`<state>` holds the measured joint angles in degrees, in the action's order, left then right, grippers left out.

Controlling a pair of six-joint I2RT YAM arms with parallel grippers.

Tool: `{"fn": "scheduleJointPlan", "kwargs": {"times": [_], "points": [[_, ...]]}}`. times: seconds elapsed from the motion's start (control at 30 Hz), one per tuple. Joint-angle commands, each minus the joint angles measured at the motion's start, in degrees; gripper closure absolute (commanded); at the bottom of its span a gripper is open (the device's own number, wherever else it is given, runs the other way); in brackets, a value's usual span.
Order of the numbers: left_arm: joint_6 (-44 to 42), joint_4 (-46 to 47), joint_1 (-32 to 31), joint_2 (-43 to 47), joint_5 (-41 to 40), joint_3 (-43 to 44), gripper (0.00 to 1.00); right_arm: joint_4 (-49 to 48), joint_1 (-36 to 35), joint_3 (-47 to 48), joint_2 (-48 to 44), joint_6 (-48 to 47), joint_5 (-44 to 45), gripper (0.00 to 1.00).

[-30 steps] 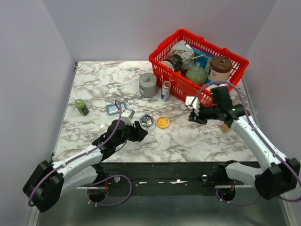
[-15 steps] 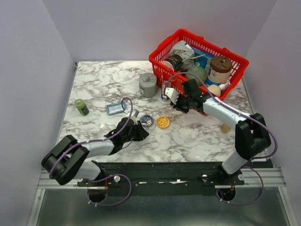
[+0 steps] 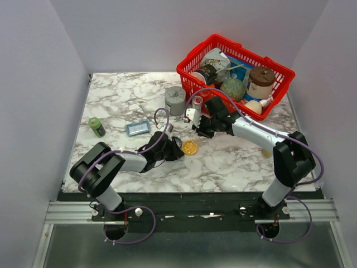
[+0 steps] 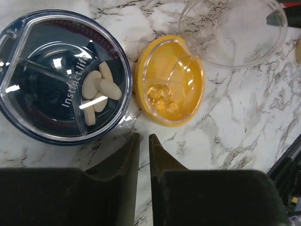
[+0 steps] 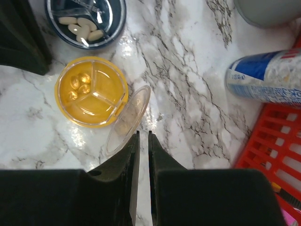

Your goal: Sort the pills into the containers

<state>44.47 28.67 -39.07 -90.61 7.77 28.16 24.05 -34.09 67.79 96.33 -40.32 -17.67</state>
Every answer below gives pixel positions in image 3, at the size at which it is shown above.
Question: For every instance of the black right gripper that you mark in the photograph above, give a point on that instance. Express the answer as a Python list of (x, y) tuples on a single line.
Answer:
[(199, 129)]

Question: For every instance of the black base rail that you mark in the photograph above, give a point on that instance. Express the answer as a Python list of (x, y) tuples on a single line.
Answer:
[(192, 212)]

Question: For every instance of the black cup with white rim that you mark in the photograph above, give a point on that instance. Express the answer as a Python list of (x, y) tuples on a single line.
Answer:
[(205, 73)]

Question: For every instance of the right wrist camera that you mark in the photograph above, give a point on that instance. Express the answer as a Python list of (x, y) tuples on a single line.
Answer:
[(192, 115)]

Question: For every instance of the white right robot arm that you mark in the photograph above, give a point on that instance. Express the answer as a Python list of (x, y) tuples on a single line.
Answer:
[(292, 160)]

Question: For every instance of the amber pill bottle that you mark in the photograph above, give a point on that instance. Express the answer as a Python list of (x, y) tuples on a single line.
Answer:
[(266, 153)]

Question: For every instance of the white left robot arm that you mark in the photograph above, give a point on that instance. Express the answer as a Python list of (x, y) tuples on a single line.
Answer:
[(96, 170)]

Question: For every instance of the rectangular light blue pill box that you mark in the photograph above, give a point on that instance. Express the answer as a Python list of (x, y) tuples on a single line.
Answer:
[(138, 128)]

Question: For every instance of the cream round bottle with pump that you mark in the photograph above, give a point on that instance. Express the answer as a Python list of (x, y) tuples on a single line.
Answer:
[(257, 106)]

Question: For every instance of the round yellow pill container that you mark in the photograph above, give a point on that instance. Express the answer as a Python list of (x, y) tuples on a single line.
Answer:
[(189, 147)]

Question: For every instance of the grey patterned snack bag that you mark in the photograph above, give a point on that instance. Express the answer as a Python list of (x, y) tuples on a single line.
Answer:
[(217, 63)]

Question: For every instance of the grey wrapped toilet paper roll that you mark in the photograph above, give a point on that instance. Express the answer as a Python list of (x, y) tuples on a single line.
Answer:
[(175, 100)]

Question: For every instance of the green lidded dark jar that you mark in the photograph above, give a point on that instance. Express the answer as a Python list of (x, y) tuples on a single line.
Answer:
[(96, 126)]

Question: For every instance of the brown lidded paper cup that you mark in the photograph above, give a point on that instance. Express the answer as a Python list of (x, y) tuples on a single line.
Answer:
[(260, 82)]

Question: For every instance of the blue box in basket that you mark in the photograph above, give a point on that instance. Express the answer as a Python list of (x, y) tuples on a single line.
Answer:
[(241, 69)]

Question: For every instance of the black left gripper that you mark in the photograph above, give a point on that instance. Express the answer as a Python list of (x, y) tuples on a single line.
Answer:
[(176, 152)]

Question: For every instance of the round dark blue pill container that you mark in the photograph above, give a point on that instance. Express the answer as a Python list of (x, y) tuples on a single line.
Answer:
[(177, 140)]

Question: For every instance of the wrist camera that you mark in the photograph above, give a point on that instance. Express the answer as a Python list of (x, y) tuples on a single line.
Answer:
[(192, 115), (169, 130)]

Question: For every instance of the green speckled ball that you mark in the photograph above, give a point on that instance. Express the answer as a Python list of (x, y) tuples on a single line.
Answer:
[(234, 88)]

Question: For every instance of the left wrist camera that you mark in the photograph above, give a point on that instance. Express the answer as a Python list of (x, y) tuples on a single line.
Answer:
[(169, 130)]

